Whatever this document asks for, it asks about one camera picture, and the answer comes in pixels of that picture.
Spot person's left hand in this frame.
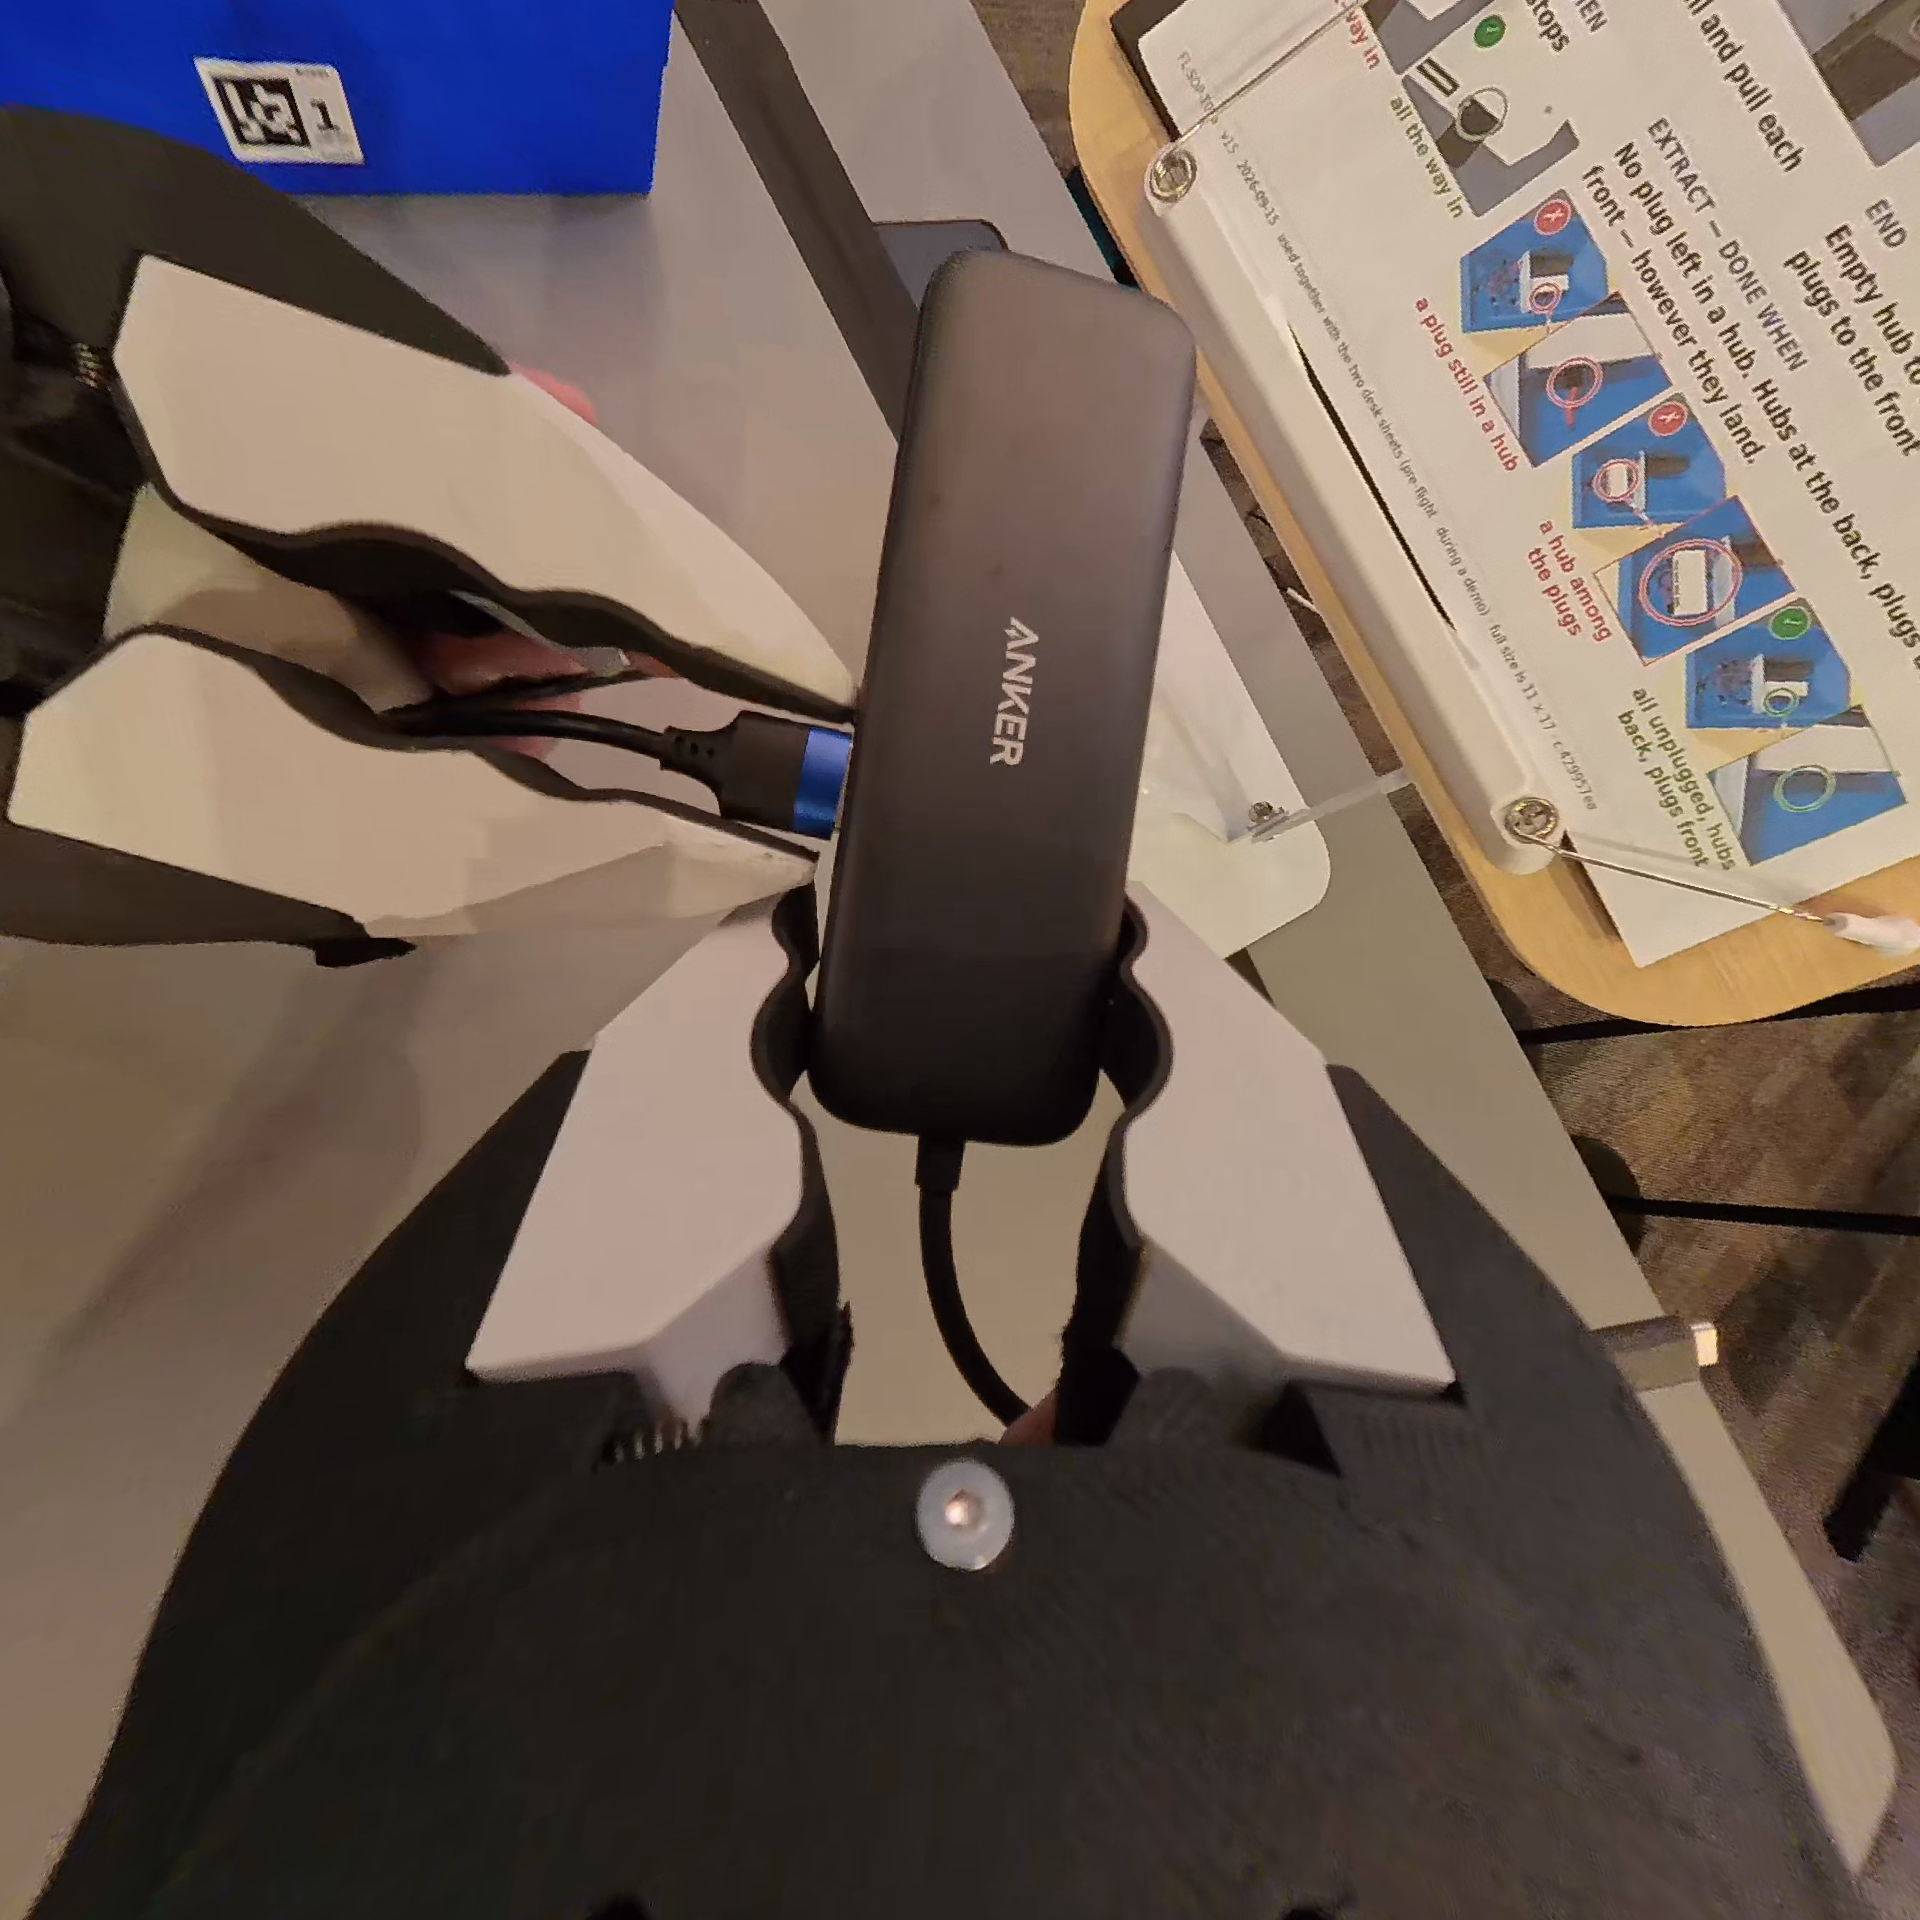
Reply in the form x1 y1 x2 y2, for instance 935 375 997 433
424 625 632 770

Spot black usb cable blue rings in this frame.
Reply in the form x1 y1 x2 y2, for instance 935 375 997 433
383 696 860 841

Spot white sheet panel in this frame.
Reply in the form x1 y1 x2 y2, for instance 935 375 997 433
1147 142 1569 878

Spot printed instruction sheet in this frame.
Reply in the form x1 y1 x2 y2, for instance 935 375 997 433
1140 0 1920 969

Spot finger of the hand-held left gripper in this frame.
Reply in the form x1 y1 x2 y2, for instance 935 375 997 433
108 252 860 719
2 628 824 940

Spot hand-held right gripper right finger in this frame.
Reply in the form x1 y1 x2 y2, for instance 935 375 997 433
1059 882 1464 1441

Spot blue plastic bin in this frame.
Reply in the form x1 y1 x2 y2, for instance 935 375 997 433
0 0 678 201

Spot black usb hub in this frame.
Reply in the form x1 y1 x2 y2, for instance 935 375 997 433
810 245 1202 1147

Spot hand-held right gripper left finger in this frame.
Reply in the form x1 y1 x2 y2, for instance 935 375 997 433
467 892 856 1427

